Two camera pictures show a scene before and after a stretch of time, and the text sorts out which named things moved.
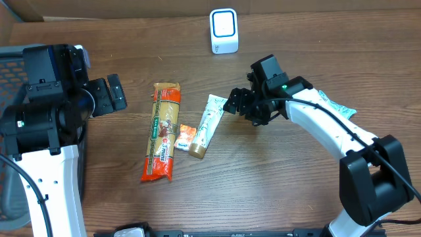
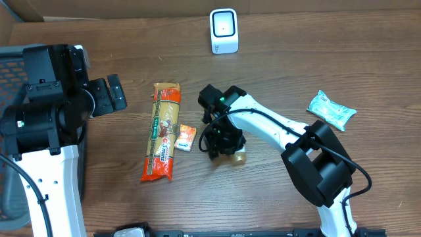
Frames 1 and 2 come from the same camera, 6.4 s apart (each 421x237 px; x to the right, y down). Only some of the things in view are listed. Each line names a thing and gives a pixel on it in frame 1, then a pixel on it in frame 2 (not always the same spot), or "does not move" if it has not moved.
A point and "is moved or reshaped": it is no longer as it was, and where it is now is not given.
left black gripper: (100, 97) does not move
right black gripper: (241, 103) -> (218, 147)
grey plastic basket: (14, 212) does not move
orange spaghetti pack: (163, 131) does not move
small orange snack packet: (187, 133) does not move
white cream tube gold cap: (211, 118) is moved or reshaped
